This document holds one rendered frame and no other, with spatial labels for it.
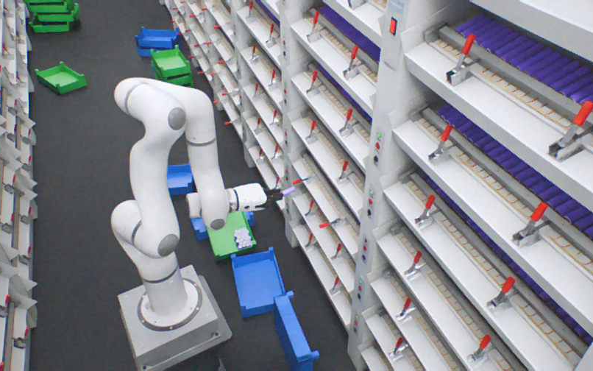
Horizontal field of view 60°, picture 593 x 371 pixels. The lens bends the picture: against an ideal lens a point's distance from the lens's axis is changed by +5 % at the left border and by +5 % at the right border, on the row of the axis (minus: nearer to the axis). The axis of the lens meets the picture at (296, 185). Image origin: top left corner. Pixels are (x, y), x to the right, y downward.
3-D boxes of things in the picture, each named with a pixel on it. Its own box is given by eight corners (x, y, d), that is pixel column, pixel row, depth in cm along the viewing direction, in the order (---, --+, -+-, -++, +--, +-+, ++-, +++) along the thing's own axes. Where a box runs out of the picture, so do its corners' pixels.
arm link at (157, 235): (151, 232, 159) (185, 255, 151) (117, 245, 151) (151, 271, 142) (158, 79, 137) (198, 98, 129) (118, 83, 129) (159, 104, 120)
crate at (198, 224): (197, 241, 249) (195, 230, 244) (188, 216, 263) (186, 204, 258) (254, 225, 257) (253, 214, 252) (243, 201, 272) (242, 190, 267)
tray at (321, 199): (359, 269, 171) (352, 254, 164) (294, 168, 214) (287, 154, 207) (410, 239, 171) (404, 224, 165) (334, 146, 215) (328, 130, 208)
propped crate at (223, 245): (255, 249, 244) (256, 243, 237) (215, 261, 239) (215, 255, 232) (237, 198, 257) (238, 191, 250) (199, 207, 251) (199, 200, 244)
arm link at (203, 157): (225, 152, 144) (232, 230, 163) (211, 126, 156) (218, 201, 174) (195, 158, 142) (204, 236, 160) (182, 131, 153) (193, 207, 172)
